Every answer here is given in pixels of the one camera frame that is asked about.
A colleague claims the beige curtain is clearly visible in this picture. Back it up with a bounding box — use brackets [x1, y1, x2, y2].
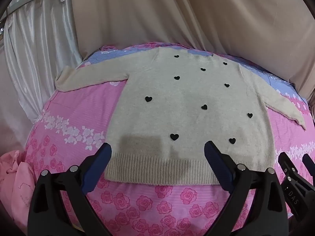
[70, 0, 315, 104]

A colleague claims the beige sweater with black hearts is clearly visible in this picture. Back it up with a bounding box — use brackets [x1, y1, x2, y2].
[55, 47, 307, 186]

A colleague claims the white satin curtain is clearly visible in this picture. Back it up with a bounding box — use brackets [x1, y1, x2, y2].
[4, 0, 83, 126]

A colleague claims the pink cloth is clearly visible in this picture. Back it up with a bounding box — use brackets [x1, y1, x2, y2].
[0, 149, 37, 227]

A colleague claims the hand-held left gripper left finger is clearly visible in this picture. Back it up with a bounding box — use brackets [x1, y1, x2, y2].
[27, 142, 119, 236]

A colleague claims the pink floral bedsheet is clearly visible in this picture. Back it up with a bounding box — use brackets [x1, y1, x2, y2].
[23, 42, 315, 236]

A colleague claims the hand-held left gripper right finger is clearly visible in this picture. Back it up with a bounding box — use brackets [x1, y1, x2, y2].
[204, 141, 289, 236]

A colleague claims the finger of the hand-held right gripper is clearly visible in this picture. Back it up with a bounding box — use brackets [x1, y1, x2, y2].
[278, 152, 304, 185]
[302, 154, 315, 177]

